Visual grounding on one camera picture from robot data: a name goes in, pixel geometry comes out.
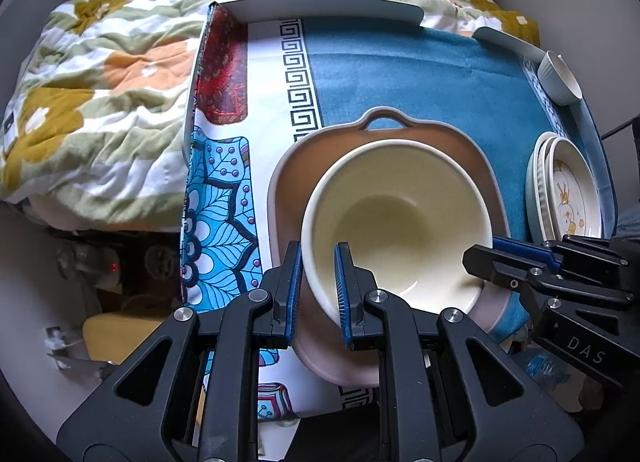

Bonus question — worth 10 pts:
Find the white fluted plate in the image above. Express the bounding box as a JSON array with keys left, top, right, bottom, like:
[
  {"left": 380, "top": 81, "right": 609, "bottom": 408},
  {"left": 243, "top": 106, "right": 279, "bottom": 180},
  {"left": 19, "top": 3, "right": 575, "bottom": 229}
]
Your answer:
[{"left": 525, "top": 131, "right": 558, "bottom": 244}]

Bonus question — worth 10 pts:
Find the floral bed quilt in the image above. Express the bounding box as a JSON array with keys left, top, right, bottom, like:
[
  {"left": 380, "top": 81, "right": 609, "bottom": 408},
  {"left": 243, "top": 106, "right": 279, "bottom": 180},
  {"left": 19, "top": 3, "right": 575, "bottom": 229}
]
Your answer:
[{"left": 1, "top": 0, "right": 539, "bottom": 231}]

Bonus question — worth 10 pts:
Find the pink handled baking dish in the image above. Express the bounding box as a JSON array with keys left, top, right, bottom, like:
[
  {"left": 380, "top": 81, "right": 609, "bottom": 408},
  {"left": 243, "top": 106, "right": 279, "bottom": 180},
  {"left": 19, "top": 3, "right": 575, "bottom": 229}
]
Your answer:
[{"left": 268, "top": 106, "right": 518, "bottom": 387}]

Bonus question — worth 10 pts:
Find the cream ceramic bowl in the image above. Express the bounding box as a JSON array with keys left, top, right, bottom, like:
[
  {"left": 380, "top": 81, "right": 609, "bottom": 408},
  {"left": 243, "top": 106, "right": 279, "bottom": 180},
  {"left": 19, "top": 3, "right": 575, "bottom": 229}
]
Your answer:
[{"left": 300, "top": 139, "right": 492, "bottom": 322}]

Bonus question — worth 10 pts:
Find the blue patterned cloth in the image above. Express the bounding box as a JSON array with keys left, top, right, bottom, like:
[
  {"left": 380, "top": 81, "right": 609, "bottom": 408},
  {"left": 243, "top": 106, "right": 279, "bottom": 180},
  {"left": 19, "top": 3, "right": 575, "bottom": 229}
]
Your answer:
[{"left": 180, "top": 6, "right": 617, "bottom": 312}]

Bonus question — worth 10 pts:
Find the small white ribbed bowl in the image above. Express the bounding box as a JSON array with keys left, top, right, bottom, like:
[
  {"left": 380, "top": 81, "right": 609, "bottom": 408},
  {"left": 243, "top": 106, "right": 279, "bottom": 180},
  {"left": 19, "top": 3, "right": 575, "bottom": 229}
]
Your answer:
[{"left": 537, "top": 51, "right": 582, "bottom": 106}]

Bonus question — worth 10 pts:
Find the grey tray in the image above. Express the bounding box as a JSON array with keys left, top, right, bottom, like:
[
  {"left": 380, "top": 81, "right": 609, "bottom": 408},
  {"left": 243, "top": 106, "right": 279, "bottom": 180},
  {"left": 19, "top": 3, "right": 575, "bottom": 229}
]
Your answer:
[{"left": 224, "top": 0, "right": 618, "bottom": 237}]

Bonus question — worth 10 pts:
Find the yellow patterned plate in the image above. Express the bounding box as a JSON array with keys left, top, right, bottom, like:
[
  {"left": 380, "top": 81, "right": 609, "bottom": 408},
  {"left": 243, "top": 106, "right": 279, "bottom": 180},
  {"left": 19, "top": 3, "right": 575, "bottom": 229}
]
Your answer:
[{"left": 546, "top": 137, "right": 602, "bottom": 239}]

